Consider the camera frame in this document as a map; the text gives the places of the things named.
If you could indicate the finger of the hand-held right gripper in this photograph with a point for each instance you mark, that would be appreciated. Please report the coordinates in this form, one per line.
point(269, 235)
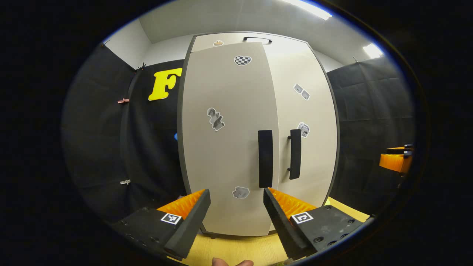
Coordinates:
point(399, 150)
point(393, 163)

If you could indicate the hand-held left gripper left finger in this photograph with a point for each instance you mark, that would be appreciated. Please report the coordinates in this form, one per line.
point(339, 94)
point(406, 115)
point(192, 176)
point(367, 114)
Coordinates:
point(190, 221)

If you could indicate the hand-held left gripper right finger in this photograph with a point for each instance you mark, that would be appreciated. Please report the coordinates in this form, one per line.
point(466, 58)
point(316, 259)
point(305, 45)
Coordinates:
point(282, 221)

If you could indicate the round brown coaster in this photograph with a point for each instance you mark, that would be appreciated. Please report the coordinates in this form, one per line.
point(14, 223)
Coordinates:
point(288, 262)

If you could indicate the white cabinet door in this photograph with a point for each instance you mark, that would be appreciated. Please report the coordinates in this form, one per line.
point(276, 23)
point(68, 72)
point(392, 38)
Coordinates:
point(317, 166)
point(229, 155)

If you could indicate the beige cabinet drawer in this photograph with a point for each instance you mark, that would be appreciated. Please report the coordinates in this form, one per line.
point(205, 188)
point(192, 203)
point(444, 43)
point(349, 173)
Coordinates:
point(288, 42)

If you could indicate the white and grey cabinet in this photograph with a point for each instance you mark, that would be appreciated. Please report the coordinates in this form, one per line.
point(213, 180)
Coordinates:
point(188, 44)

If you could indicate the white cloth clip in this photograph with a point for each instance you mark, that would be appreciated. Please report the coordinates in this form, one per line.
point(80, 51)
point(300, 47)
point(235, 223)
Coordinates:
point(125, 181)

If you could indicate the ceiling light panel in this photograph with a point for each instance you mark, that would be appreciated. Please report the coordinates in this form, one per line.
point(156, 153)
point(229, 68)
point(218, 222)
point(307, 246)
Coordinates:
point(373, 50)
point(310, 9)

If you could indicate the red cloth clip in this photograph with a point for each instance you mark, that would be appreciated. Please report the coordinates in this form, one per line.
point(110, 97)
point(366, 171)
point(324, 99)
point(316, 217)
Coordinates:
point(123, 101)

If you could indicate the black cloth clip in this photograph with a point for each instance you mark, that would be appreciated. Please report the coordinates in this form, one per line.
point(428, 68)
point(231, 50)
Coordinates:
point(141, 67)

